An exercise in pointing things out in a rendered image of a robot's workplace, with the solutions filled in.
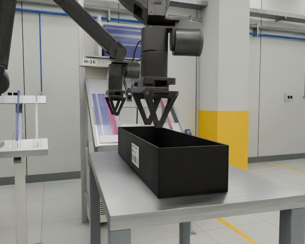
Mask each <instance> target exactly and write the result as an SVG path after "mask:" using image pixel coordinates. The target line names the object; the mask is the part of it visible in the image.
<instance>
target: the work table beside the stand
mask: <svg viewBox="0 0 305 244"><path fill-rule="evenodd" d="M89 168H90V232H91V244H101V234H100V199H101V201H102V205H103V208H104V211H105V215H106V218H107V222H108V225H107V230H108V244H131V229H134V228H142V227H150V226H158V225H166V224H174V223H179V244H190V221H198V220H205V219H213V218H221V217H229V216H237V215H245V214H256V213H264V212H272V211H280V217H279V244H305V194H303V193H300V192H298V191H295V190H293V189H290V188H288V187H285V186H283V185H280V184H278V183H275V182H272V181H270V180H268V179H265V178H263V177H260V176H257V175H255V174H252V173H250V172H247V171H245V170H242V169H240V168H237V167H234V166H232V165H229V179H228V192H224V193H214V194H204V195H194V196H184V197H173V198H157V196H156V195H155V194H154V193H153V192H152V191H151V190H150V189H149V187H148V186H147V185H146V184H145V183H144V182H143V181H142V180H141V178H140V177H139V176H137V174H136V173H135V172H134V171H133V170H132V169H131V168H130V167H129V165H128V164H127V163H126V162H125V161H124V160H123V159H122V158H121V156H120V155H119V154H118V151H116V152H90V153H89Z"/></svg>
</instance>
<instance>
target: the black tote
mask: <svg viewBox="0 0 305 244"><path fill-rule="evenodd" d="M118 154H119V155H120V156H121V158H122V159H123V160H124V161H125V162H126V163H127V164H128V165H129V167H130V168H131V169H132V170H133V171H134V172H135V173H136V174H137V176H139V177H140V178H141V180H142V181H143V182H144V183H145V184H146V185H147V186H148V187H149V189H150V190H151V191H152V192H153V193H154V194H155V195H156V196H157V198H173V197H184V196H194V195H204V194H214V193H224V192H228V179H229V145H227V144H223V143H219V142H215V141H212V140H208V139H204V138H201V137H197V136H193V135H189V134H186V133H182V132H178V131H174V130H171V129H167V128H163V127H162V128H155V126H128V127H118Z"/></svg>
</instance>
